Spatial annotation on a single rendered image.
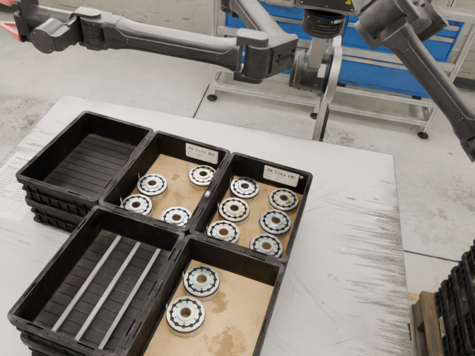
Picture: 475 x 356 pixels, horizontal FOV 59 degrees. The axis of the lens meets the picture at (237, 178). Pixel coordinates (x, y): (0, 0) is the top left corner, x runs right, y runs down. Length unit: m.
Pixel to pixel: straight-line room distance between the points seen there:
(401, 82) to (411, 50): 2.29
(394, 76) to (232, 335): 2.43
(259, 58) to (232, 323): 0.70
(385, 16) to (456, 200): 2.27
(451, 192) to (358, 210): 1.48
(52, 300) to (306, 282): 0.78
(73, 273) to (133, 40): 0.69
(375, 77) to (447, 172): 0.83
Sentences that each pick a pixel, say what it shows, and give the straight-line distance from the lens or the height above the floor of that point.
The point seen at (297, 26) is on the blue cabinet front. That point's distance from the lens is 3.07.
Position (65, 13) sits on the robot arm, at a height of 1.48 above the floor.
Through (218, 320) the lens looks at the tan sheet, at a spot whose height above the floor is 0.83.
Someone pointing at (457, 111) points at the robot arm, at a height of 1.41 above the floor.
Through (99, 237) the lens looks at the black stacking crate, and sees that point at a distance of 1.40.
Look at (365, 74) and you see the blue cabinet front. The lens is 3.21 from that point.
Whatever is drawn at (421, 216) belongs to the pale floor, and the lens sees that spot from 2.88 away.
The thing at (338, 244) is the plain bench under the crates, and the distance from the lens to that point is 1.60.
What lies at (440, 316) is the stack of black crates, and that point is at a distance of 2.24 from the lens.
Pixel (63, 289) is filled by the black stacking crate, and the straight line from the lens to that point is 1.32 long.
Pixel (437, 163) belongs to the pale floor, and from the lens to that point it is 3.33.
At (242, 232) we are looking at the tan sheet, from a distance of 1.39.
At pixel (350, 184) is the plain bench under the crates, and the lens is 1.83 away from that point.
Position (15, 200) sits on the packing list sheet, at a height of 0.70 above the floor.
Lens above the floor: 1.91
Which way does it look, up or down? 44 degrees down
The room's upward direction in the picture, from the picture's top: 6 degrees clockwise
